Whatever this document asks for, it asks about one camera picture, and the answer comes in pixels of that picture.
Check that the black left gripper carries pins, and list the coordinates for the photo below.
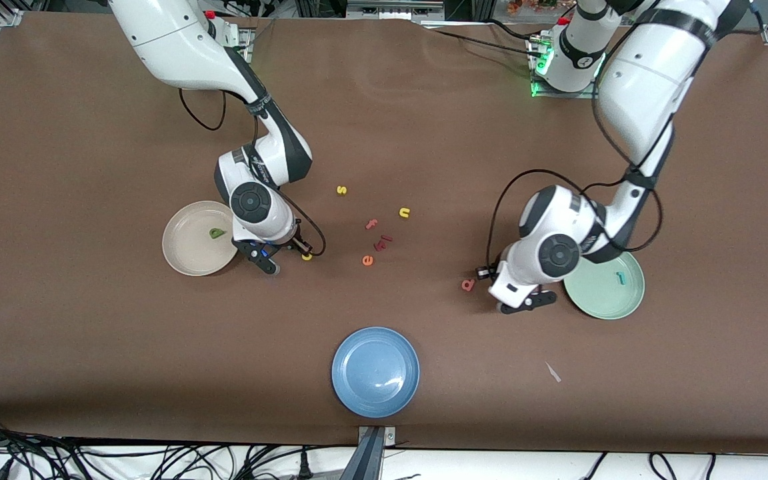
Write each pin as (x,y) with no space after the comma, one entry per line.
(486,272)

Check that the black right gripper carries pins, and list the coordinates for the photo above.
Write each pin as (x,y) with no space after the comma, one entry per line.
(295,241)

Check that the red letter d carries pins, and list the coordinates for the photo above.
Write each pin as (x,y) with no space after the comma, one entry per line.
(470,283)

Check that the green letter d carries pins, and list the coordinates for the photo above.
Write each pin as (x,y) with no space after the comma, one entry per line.
(215,233)

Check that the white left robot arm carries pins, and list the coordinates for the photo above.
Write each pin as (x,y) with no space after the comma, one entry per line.
(644,73)

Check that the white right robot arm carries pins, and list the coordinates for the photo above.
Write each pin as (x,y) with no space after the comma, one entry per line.
(170,40)

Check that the beige brown plate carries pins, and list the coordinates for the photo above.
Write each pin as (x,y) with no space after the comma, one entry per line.
(190,256)

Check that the white paper scrap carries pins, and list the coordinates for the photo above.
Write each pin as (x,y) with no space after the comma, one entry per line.
(552,372)

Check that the light green plate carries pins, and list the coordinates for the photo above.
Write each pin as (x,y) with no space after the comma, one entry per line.
(607,300)

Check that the blue plate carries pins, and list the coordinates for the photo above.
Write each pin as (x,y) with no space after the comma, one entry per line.
(374,373)

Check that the black power plug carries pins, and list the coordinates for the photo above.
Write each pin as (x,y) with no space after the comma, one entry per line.
(304,466)

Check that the brown table cover sheet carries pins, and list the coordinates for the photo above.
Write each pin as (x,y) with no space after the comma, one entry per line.
(90,333)

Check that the grey control box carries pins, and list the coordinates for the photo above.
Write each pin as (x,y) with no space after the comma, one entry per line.
(394,8)

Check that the orange flower decoration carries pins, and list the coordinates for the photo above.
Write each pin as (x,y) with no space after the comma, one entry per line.
(530,5)

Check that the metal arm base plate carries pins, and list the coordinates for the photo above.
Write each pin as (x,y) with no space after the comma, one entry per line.
(544,94)
(246,40)

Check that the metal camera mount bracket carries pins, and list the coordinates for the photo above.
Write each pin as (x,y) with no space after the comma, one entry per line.
(372,453)

